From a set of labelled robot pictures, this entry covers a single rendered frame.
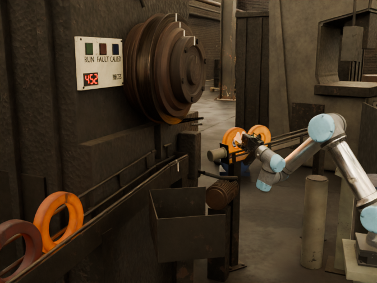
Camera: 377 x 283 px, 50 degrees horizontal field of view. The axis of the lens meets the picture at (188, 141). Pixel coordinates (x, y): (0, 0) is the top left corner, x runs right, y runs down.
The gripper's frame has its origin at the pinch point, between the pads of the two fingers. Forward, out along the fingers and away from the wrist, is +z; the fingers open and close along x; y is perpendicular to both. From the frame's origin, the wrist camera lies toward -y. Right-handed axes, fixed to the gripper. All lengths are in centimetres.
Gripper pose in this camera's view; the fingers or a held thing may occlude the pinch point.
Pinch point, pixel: (235, 138)
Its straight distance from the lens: 218.6
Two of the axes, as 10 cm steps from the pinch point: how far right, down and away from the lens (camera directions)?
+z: -5.0, -4.3, 7.6
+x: -8.6, 1.2, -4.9
